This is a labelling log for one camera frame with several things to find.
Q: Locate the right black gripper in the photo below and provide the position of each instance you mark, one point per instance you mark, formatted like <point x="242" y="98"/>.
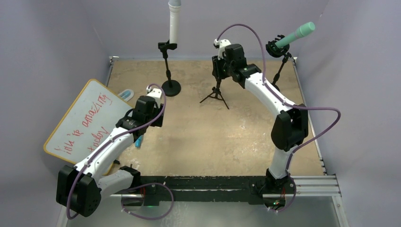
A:
<point x="217" y="72"/>

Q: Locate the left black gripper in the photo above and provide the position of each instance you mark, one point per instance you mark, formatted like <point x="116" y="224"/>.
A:
<point x="157" y="122"/>

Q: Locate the black tripod mic stand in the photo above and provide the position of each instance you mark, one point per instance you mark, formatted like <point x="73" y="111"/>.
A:
<point x="216" y="94"/>

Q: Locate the blue microphone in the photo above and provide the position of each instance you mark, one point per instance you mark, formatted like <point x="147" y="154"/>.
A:
<point x="139" y="141"/>

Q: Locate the black round-base stand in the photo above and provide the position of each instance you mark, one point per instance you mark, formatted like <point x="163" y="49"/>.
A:
<point x="277" y="52"/>
<point x="171" y="87"/>

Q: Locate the white microphone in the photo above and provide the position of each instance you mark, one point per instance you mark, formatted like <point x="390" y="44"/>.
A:
<point x="174" y="8"/>

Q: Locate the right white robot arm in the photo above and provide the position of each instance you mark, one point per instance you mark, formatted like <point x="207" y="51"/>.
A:
<point x="291" y="122"/>

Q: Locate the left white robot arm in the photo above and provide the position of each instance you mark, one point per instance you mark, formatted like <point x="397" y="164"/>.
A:
<point x="81" y="187"/>

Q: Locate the green microphone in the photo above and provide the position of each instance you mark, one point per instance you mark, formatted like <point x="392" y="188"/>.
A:
<point x="301" y="32"/>

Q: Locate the whiteboard eraser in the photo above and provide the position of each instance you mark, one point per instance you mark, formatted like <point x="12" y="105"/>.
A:
<point x="126" y="95"/>

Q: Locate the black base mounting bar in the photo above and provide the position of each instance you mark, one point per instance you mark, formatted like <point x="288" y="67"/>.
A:
<point x="254" y="190"/>

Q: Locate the yellow-framed whiteboard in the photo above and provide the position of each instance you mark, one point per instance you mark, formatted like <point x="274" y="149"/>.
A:
<point x="87" y="123"/>

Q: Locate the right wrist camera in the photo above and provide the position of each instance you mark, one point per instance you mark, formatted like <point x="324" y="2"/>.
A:
<point x="220" y="45"/>

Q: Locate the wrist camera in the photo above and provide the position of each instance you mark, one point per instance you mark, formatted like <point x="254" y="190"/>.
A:
<point x="220" y="45"/>
<point x="155" y="93"/>

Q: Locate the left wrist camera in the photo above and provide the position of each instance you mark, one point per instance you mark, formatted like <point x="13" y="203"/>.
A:
<point x="155" y="93"/>

